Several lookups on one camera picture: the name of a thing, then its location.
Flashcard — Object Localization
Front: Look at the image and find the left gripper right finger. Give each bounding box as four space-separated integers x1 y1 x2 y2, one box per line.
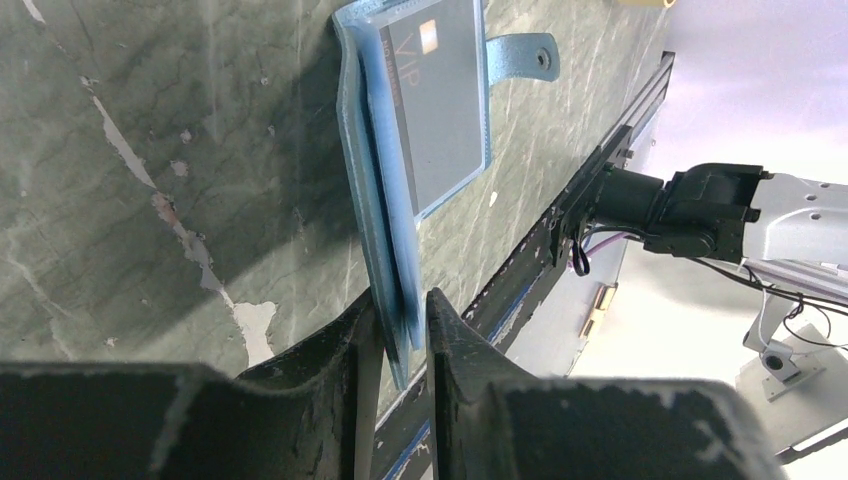
426 289 784 479

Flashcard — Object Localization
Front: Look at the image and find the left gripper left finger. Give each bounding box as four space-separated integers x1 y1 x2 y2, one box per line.
1 293 382 479

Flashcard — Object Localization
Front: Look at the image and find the blue card holder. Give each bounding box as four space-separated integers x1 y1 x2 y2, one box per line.
332 1 560 389

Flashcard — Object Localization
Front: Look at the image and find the grey VIP credit card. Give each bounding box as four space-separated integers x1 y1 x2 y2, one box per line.
372 1 485 219

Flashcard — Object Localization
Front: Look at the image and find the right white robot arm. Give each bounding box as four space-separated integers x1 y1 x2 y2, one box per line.
587 163 847 265

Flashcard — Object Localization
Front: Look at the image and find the beige oval tray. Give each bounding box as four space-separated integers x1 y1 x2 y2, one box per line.
618 0 676 9

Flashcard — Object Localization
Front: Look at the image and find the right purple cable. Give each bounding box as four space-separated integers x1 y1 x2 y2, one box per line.
569 228 634 276

